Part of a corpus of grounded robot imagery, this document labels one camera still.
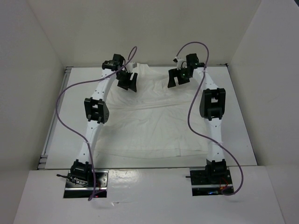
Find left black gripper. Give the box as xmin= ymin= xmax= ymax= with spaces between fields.
xmin=115 ymin=70 xmax=137 ymax=92

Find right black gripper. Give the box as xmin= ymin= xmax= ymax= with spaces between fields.
xmin=167 ymin=67 xmax=191 ymax=88

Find white tank top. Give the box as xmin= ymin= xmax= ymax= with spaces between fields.
xmin=95 ymin=64 xmax=208 ymax=159

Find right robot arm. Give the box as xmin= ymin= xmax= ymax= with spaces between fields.
xmin=168 ymin=53 xmax=227 ymax=184

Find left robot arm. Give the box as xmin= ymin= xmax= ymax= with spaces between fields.
xmin=70 ymin=54 xmax=137 ymax=187

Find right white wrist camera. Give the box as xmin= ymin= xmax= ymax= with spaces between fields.
xmin=173 ymin=56 xmax=186 ymax=70

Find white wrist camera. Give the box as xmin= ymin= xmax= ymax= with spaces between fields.
xmin=173 ymin=56 xmax=186 ymax=70
xmin=125 ymin=62 xmax=137 ymax=73

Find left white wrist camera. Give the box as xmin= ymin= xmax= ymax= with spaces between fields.
xmin=125 ymin=62 xmax=137 ymax=73

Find aluminium table edge rail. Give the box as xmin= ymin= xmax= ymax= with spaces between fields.
xmin=37 ymin=66 xmax=73 ymax=170

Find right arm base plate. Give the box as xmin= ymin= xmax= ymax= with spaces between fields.
xmin=186 ymin=168 xmax=234 ymax=196

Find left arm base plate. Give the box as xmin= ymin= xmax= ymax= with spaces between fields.
xmin=63 ymin=170 xmax=108 ymax=199

